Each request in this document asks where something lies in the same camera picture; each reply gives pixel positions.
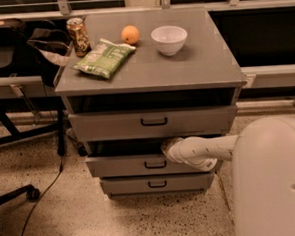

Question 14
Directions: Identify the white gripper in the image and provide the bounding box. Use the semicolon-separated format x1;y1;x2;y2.
160;137;198;165

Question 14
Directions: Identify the grey drawer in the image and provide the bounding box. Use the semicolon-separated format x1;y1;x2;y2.
84;133;225;180
99;172;214;196
68;106;237;142

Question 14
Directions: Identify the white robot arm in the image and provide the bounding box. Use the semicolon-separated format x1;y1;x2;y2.
161;117;295;236

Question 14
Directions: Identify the grey bottom drawer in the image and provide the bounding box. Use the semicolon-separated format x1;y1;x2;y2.
99;172;214;196

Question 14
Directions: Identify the grey drawer cabinet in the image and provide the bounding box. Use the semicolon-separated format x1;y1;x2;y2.
49;4;254;202

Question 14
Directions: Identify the grey top drawer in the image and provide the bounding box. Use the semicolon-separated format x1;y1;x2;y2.
68;106;237;142

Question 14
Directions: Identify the white ceramic bowl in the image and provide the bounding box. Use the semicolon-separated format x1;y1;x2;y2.
150;25;188;56

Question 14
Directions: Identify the green chip bag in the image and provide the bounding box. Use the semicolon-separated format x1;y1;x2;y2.
73;39;136;79

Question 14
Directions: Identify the orange fruit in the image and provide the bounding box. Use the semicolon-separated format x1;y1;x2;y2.
121;25;140;45

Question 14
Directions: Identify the patterned drink can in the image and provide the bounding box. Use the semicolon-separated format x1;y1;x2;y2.
66;17;91;57

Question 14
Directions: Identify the black office chair base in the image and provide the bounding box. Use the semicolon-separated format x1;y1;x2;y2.
0;184;41;206

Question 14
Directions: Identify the dark jacket on chair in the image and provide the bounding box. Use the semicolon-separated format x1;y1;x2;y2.
28;27;71;87

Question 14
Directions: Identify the black bag on desk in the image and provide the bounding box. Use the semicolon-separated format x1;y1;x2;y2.
0;18;26;46

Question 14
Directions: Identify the black floor cable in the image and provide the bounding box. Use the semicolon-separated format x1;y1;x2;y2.
8;154;70;236

